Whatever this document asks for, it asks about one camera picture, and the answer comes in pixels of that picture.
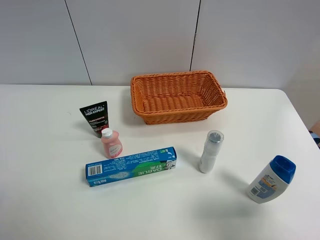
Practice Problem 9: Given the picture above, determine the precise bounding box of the blue green toothpaste box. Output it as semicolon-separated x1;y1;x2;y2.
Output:
85;146;177;187

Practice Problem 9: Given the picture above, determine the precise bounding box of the orange wicker basket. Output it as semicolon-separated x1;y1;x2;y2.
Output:
130;70;228;125

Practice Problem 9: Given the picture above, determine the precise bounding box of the blue object at table edge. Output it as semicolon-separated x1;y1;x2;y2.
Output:
309;130;320;149

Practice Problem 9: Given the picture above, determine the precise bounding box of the black L'Oreal face wash tube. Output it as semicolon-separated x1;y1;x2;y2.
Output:
79;101;109;138

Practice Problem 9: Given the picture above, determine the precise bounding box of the clear wrapped white bottle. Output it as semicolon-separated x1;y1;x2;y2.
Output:
198;130;224;174

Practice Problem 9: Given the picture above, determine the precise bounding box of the white shampoo bottle blue cap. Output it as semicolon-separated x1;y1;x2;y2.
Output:
246;155;296;204

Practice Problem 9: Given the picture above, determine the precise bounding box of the small pink liquid bottle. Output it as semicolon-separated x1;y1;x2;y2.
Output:
101;128;123;159

